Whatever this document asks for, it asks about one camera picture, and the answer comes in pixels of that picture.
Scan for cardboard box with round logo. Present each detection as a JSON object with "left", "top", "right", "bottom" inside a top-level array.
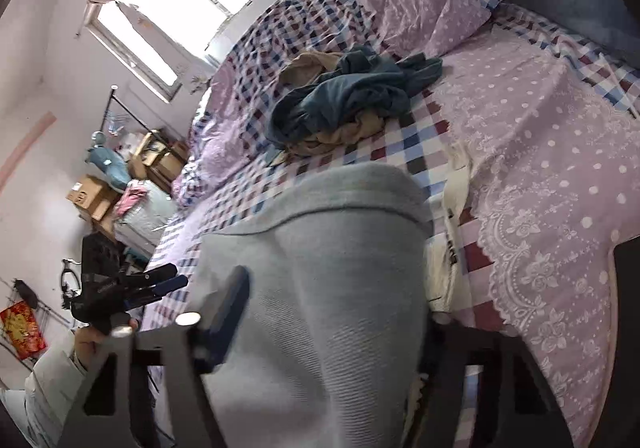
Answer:
[{"left": 65, "top": 173, "right": 122, "bottom": 234}]

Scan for dark teal garment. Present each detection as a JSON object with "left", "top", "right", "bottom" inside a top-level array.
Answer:
[{"left": 265, "top": 45, "right": 445, "bottom": 152}]

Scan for person's left hand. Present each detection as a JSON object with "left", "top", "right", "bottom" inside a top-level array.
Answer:
[{"left": 74, "top": 319, "right": 141, "bottom": 372}]

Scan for red decorated bag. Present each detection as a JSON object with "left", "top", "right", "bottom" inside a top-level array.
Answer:
[{"left": 0, "top": 305, "right": 49, "bottom": 362}]

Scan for person's left forearm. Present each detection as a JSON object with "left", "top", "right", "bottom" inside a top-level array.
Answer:
[{"left": 22, "top": 342, "right": 101, "bottom": 448}]

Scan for checkered purple quilt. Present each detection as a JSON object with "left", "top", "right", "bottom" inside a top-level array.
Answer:
[{"left": 172, "top": 0, "right": 383, "bottom": 209}]

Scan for checkered purple bed sheet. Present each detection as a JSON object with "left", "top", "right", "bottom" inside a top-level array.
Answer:
[{"left": 142, "top": 3, "right": 640, "bottom": 448}]

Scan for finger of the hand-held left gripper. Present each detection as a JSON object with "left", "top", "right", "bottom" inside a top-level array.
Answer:
[
  {"left": 124, "top": 274, "right": 191, "bottom": 311},
  {"left": 141, "top": 263, "right": 180, "bottom": 286}
]

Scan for black metal clothes rack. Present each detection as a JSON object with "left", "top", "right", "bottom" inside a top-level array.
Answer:
[{"left": 99, "top": 84, "right": 192, "bottom": 166}]

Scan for beige garment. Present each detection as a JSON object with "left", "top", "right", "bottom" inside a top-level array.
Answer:
[{"left": 276, "top": 50, "right": 387, "bottom": 158}]

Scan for light blue pants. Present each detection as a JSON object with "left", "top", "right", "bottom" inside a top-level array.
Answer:
[{"left": 197, "top": 148, "right": 476, "bottom": 448}]

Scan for pale striped bundle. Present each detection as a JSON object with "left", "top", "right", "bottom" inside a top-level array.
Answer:
[{"left": 114, "top": 188, "right": 177, "bottom": 256}]

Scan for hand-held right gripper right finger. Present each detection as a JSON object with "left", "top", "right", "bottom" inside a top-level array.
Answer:
[{"left": 405, "top": 315, "right": 563, "bottom": 448}]

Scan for pink cloth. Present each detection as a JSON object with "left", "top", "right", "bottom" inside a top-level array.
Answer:
[{"left": 114, "top": 179, "right": 152, "bottom": 219}]

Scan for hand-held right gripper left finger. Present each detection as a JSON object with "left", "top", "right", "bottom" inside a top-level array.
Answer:
[{"left": 57, "top": 265, "right": 251, "bottom": 448}]

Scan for white printed curtain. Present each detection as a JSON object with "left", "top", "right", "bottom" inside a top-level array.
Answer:
[{"left": 84, "top": 0, "right": 232, "bottom": 95}]

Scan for window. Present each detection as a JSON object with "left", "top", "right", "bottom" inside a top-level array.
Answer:
[{"left": 82, "top": 0, "right": 253, "bottom": 104}]

